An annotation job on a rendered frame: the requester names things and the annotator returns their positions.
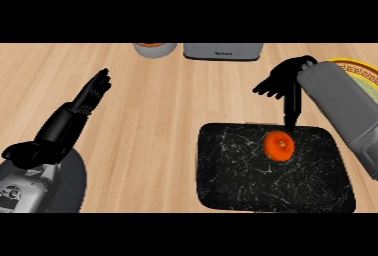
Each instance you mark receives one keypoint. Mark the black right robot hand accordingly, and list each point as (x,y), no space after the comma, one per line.
(289,80)

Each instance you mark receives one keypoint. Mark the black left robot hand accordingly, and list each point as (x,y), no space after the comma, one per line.
(64,126)

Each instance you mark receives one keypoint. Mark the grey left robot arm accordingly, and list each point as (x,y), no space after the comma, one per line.
(35,190)

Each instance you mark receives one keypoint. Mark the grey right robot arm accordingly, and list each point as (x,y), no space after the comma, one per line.
(345,110)

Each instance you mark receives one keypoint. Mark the yellow patterned plate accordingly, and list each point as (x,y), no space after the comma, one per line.
(364,75)

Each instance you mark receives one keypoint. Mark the orange squash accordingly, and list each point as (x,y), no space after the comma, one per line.
(280,146)

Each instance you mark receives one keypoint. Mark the black marble tray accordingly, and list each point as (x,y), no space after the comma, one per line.
(274,170)

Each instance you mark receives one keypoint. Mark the grey appliance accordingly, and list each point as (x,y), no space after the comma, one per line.
(222,51)

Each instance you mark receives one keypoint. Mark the grey cup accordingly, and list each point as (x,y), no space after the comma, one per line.
(154,49)

